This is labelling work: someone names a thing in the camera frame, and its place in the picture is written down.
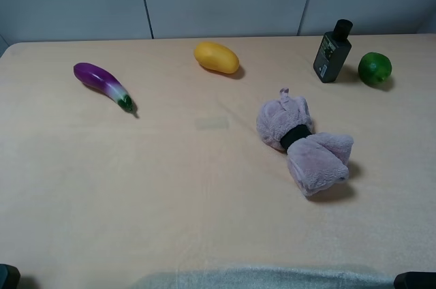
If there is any lilac rolled towel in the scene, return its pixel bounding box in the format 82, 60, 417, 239
256, 88, 354, 197

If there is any dark green bottle black cap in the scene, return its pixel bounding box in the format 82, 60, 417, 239
313, 19, 353, 83

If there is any yellow toy mango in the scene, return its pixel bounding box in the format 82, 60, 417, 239
193, 42, 240, 74

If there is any grey cloth at bottom edge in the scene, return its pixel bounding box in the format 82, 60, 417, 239
131, 267, 394, 288

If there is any purple toy eggplant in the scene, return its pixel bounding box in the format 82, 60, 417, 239
73, 63, 136, 113

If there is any green lime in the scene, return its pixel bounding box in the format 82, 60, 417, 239
358, 52, 392, 85

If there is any black elastic band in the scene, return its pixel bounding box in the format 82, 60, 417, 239
280, 125, 312, 151

